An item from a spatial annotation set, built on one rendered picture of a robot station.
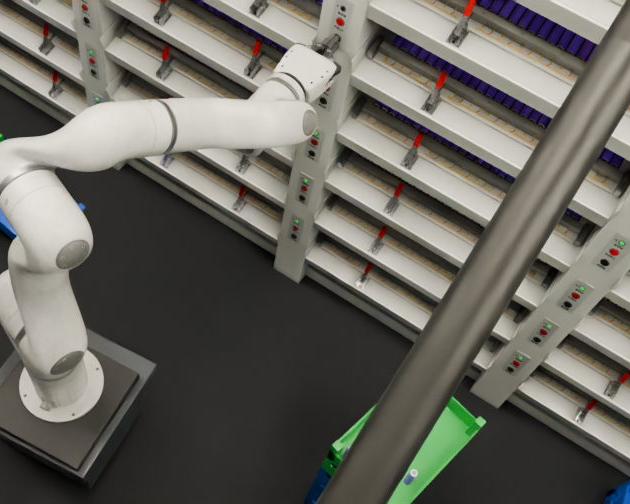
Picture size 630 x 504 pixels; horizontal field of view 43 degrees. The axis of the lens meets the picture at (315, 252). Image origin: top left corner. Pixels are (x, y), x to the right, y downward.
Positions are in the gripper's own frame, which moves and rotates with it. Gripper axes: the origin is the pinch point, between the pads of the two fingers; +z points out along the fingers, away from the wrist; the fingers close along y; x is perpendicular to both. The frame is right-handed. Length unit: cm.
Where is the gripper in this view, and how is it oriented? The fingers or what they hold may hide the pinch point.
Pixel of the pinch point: (330, 45)
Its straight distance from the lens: 167.2
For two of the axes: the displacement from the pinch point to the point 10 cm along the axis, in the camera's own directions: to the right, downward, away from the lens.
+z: 5.3, -6.8, 5.0
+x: 1.4, -5.2, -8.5
